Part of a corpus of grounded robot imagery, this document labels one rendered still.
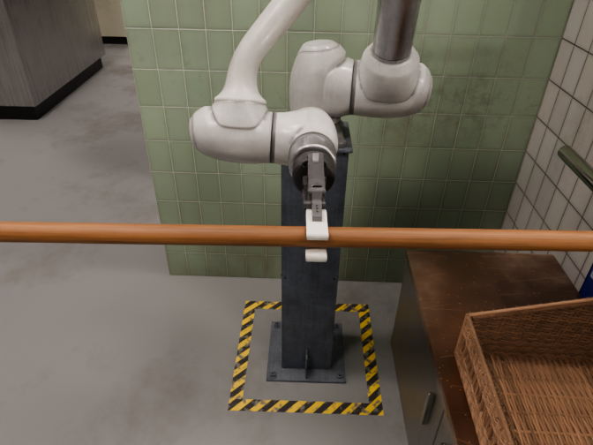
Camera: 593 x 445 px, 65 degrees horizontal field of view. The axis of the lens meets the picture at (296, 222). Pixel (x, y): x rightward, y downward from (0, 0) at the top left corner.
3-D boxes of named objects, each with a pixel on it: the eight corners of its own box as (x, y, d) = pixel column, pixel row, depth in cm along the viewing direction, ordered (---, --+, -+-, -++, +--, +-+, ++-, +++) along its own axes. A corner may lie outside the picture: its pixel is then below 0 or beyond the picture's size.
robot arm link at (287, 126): (336, 180, 93) (269, 176, 92) (332, 146, 105) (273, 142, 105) (343, 129, 86) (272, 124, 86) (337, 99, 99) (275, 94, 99)
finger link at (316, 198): (320, 203, 71) (321, 185, 69) (322, 222, 67) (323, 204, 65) (311, 202, 71) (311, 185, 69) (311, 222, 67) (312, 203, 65)
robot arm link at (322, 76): (293, 105, 149) (294, 33, 137) (350, 109, 147) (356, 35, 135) (285, 125, 136) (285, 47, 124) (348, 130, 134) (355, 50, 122)
